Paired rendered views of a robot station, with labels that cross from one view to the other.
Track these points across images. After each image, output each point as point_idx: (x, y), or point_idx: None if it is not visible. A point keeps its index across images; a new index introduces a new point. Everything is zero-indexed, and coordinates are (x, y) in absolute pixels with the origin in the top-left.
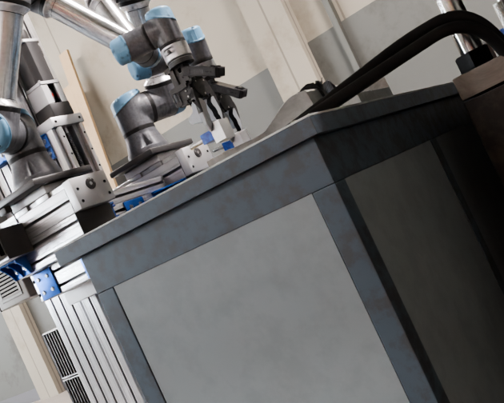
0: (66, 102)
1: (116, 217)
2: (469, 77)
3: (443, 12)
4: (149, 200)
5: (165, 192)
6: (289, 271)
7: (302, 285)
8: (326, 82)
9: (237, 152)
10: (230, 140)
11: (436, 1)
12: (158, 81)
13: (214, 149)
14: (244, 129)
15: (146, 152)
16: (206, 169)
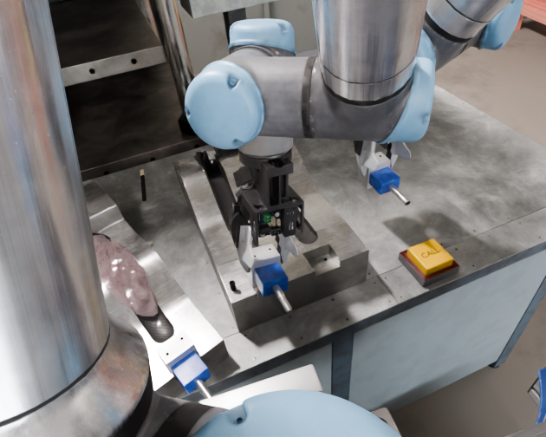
0: None
1: None
2: None
3: (193, 78)
4: (523, 135)
5: (510, 128)
6: None
7: None
8: (198, 156)
9: (461, 100)
10: (286, 257)
11: (189, 68)
12: (120, 318)
13: (289, 303)
14: (252, 248)
15: (399, 431)
16: (479, 110)
